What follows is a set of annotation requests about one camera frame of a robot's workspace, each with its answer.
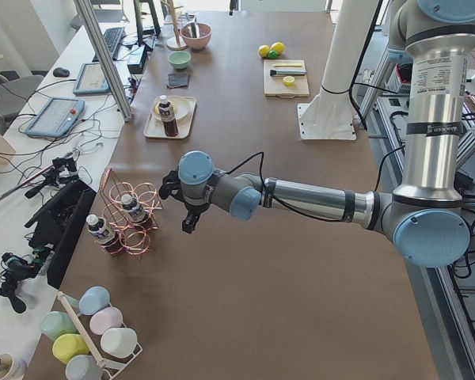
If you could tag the pink ice bowl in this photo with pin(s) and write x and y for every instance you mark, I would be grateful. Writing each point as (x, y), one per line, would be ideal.
(202, 41)

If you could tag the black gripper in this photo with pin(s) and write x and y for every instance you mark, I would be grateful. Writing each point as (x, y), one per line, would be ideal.
(192, 208)

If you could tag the blue cup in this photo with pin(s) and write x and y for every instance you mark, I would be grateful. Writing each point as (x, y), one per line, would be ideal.
(94, 299)

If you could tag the whole yellow lemon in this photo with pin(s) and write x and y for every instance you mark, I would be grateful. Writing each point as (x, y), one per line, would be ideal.
(263, 50)

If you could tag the grey folded cloth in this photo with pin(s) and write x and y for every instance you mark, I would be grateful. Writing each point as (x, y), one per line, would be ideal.
(178, 80)

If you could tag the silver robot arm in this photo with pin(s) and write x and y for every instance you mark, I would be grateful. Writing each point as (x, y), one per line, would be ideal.
(421, 217)

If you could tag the glazed donut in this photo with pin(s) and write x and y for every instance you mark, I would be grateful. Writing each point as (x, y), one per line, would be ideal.
(157, 111)

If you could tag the dark drink bottle on tray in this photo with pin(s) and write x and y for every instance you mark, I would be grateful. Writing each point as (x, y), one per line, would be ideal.
(166, 112)

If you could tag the steel ice scoop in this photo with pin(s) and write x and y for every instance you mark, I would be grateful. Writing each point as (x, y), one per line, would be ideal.
(193, 30)

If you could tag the green bowl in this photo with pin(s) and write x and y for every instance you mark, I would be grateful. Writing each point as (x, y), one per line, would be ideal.
(180, 60)

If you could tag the white plate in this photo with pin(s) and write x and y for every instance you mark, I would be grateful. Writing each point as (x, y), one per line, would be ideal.
(183, 107)

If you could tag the green lime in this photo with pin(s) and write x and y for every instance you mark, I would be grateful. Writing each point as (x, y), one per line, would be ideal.
(273, 54)

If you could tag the green cup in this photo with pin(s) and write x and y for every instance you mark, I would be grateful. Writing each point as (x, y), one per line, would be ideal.
(56, 324)

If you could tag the grey cup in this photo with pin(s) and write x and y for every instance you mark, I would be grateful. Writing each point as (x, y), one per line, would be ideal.
(83, 367)

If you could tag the black keyboard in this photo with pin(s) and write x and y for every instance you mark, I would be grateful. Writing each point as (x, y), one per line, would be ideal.
(112, 38)

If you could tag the bottle in rack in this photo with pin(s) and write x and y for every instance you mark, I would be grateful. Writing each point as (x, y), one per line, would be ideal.
(133, 208)
(104, 234)

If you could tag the yellow cup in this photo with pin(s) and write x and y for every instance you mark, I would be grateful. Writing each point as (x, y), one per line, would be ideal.
(67, 346)

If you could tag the copper wire bottle rack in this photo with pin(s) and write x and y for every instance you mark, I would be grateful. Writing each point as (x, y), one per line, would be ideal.
(136, 238)

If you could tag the yellow plastic knife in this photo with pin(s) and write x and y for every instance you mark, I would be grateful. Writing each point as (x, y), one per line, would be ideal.
(287, 64)

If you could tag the steel muddler black tip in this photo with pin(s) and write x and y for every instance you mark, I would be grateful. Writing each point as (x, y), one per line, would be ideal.
(277, 73)

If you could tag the aluminium frame post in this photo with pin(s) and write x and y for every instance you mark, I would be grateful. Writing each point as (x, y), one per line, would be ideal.
(89, 20)

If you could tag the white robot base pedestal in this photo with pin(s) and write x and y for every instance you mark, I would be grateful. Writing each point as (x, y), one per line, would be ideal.
(329, 116)

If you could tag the cream rabbit tray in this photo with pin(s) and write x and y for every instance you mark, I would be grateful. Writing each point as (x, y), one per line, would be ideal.
(154, 128)

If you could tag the pink cup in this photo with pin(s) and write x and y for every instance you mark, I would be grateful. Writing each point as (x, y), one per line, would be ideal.
(109, 317)

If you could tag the black computer mouse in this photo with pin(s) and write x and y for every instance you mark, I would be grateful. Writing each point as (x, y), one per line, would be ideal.
(61, 72)

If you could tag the half lemon slice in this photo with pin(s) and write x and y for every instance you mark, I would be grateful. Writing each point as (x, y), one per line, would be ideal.
(288, 80)

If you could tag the wooden mug tree stand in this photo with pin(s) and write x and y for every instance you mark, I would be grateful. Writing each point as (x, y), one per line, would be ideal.
(176, 16)

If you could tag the blue teach pendant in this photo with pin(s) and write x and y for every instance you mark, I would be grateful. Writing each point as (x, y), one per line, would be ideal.
(90, 81)
(56, 118)

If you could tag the white cup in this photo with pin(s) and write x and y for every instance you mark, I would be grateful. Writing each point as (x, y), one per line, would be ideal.
(119, 342)

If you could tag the wooden cutting board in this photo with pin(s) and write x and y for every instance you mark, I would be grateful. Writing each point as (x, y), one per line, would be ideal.
(274, 87)

